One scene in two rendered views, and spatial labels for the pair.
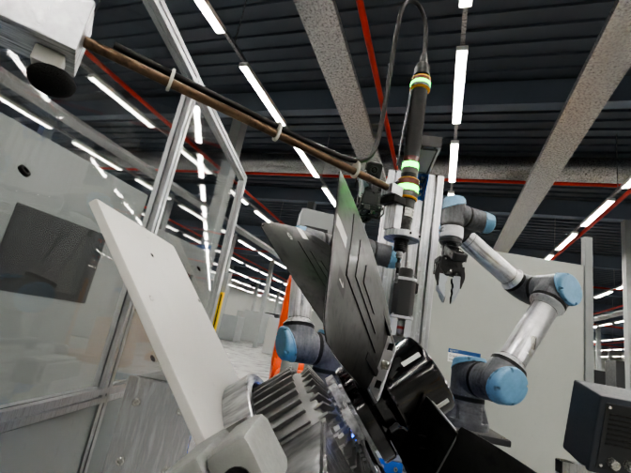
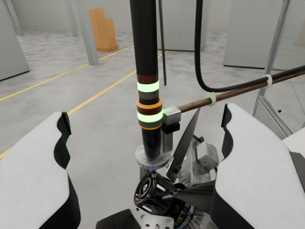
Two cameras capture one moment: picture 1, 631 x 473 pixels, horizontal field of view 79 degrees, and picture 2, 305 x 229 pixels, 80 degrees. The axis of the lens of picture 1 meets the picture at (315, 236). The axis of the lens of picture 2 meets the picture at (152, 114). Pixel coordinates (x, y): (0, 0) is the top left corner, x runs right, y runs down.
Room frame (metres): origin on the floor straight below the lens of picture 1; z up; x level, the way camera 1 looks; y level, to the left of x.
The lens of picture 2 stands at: (0.98, -0.13, 1.72)
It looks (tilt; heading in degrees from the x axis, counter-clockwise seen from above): 31 degrees down; 187
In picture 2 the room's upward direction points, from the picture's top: 3 degrees counter-clockwise
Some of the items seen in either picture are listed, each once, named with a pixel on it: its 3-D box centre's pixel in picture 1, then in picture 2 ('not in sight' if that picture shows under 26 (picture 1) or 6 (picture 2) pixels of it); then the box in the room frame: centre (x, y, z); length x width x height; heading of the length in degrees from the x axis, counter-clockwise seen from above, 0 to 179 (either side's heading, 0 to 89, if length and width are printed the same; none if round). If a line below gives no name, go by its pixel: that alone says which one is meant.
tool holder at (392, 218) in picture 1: (400, 214); (156, 136); (0.70, -0.16, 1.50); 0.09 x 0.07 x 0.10; 121
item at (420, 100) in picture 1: (414, 134); (144, 31); (0.71, -0.17, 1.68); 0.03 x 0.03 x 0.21
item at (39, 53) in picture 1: (53, 75); not in sight; (0.40, 0.34, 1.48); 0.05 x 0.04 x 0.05; 121
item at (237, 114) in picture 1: (273, 132); (267, 82); (0.55, 0.10, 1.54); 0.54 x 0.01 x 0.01; 121
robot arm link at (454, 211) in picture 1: (454, 212); not in sight; (1.22, -0.45, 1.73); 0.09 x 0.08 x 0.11; 105
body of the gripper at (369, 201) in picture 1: (368, 203); not in sight; (1.01, -0.13, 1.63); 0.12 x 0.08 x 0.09; 6
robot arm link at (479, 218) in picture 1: (473, 221); not in sight; (1.26, -0.54, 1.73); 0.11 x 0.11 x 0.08; 15
